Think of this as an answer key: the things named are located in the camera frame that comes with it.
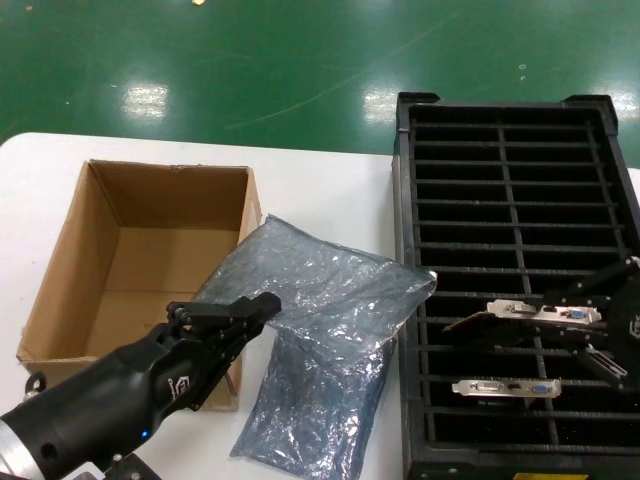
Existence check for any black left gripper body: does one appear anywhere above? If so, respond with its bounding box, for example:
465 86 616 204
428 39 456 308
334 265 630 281
2 323 232 474

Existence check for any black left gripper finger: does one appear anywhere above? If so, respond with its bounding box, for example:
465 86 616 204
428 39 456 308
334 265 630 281
167 293 282 326
190 319 264 412

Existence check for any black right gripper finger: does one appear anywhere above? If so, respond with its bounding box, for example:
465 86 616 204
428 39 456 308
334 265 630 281
544 257 640 306
574 344 629 394

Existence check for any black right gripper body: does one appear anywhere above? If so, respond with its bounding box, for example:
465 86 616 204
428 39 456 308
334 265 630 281
604 282 640 389

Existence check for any graphics card with silver bracket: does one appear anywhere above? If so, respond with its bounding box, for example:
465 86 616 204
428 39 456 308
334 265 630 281
451 378 564 410
442 299 606 347

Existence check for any grey antistatic bag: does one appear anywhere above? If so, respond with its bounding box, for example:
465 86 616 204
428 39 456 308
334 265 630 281
229 329 396 480
192 213 439 381

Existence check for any black slotted container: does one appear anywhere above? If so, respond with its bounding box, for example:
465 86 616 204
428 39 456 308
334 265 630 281
392 92 640 480

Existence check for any brown cardboard box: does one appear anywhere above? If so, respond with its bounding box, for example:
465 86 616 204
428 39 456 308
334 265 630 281
17 159 264 412

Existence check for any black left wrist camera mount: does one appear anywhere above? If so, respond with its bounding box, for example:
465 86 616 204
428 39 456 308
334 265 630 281
102 452 164 480

